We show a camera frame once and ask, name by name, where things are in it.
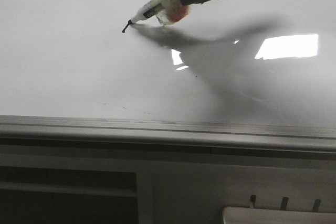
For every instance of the red magnet taped to marker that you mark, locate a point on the red magnet taped to marker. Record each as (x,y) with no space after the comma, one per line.
(173,14)

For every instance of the white whiteboard marker black tip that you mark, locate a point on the white whiteboard marker black tip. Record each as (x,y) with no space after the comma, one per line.
(151,8)

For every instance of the dark hook left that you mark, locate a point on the dark hook left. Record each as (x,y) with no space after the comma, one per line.
(252,201)

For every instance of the dark hook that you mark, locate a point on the dark hook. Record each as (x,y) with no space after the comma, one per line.
(284,203)
(252,201)
(316,205)

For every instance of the dark hook middle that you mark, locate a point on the dark hook middle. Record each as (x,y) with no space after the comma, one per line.
(284,203)

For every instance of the white tray at bottom right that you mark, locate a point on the white tray at bottom right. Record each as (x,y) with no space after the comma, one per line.
(253,215)

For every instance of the dark hook right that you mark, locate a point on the dark hook right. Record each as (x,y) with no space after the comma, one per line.
(316,205)

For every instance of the white whiteboard with grey frame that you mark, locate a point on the white whiteboard with grey frame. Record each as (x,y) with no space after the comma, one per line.
(233,73)

